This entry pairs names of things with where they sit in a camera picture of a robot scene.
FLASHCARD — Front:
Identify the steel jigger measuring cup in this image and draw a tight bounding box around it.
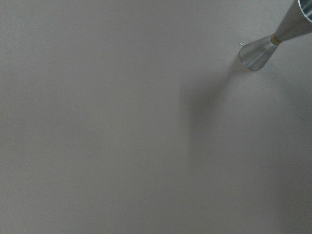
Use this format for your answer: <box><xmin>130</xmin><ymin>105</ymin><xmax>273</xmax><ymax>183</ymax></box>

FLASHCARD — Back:
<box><xmin>239</xmin><ymin>0</ymin><xmax>312</xmax><ymax>71</ymax></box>

